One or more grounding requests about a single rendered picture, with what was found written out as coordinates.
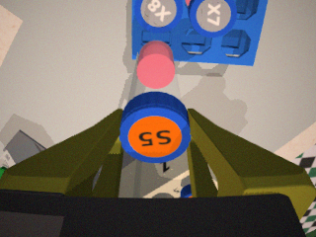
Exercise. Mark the blue-capped tube with grey dot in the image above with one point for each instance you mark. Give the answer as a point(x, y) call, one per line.
point(158, 16)

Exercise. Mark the blue sample tube rack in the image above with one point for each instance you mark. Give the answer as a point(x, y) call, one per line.
point(211, 48)

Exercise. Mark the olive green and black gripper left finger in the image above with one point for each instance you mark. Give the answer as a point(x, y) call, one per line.
point(70, 166)

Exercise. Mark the sample tube with blue cap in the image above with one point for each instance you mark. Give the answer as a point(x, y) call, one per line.
point(186, 187)

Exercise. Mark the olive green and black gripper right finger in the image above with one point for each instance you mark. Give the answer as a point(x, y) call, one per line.
point(241, 167)

